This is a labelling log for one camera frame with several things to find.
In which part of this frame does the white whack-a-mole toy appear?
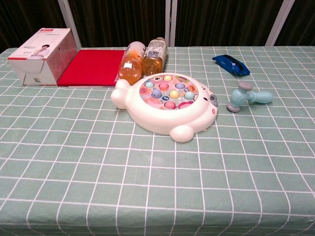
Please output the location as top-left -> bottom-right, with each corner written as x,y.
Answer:
110,72 -> 219,144

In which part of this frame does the tea bottle with white label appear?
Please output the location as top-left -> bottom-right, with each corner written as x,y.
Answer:
142,36 -> 168,76

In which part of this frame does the red spiral notebook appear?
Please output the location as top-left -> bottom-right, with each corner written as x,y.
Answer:
57,49 -> 126,87

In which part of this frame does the grey partition frame post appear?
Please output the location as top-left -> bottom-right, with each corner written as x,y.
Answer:
165,0 -> 178,47
58,0 -> 82,49
265,0 -> 296,47

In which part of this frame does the dark brown curtain panel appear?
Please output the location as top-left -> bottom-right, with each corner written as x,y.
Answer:
67,0 -> 167,48
0,0 -> 67,54
175,0 -> 284,47
274,0 -> 315,47

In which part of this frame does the light blue toy hammer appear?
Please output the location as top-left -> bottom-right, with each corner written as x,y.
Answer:
226,81 -> 274,114

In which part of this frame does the white and red product box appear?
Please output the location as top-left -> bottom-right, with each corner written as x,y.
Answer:
7,27 -> 77,86

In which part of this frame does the orange drink bottle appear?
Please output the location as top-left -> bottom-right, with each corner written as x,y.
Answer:
118,41 -> 145,82

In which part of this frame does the blue snack packet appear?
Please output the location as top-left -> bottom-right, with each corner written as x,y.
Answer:
212,54 -> 251,76

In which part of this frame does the green checked tablecloth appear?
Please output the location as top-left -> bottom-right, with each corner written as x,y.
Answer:
0,45 -> 315,236

